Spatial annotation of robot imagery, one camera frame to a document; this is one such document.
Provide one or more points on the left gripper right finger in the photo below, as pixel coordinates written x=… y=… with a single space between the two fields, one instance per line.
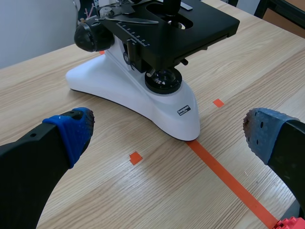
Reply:
x=283 y=148

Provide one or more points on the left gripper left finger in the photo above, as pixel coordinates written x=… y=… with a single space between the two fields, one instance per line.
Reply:
x=31 y=171

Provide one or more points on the toy brick block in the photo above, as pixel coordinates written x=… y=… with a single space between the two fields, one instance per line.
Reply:
x=291 y=223

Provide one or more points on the white and black microscope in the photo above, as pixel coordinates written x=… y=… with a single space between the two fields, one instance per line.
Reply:
x=119 y=81

